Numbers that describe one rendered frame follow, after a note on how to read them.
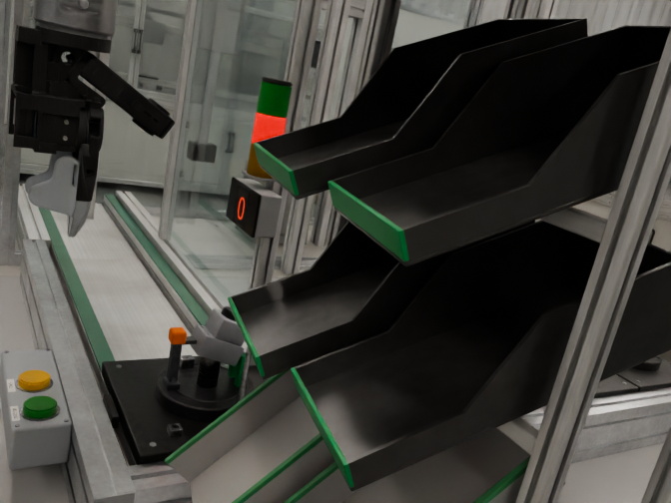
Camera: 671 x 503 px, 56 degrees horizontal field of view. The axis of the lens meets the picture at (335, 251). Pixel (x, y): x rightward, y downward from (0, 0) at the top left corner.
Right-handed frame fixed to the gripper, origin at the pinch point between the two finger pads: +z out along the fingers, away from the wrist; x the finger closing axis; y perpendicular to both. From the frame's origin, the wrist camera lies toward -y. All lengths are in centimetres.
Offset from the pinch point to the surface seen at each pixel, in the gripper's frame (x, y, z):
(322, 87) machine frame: -83, -72, -16
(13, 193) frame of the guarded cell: -87, 0, 19
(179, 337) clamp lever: -4.1, -14.6, 16.4
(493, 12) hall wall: -732, -702, -152
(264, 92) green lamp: -23.2, -29.4, -16.1
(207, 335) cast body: -3.2, -18.1, 15.8
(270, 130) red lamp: -21.8, -30.9, -10.5
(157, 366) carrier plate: -14.3, -15.5, 26.3
